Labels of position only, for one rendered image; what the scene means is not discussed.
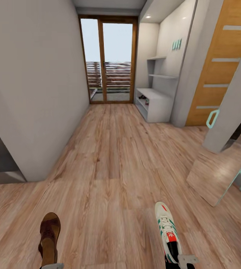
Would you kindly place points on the standing mirror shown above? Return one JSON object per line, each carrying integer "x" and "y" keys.
{"x": 219, "y": 160}

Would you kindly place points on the door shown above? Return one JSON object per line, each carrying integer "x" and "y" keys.
{"x": 222, "y": 60}
{"x": 108, "y": 45}

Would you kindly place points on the decorative sign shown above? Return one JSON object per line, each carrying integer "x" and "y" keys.
{"x": 176, "y": 44}

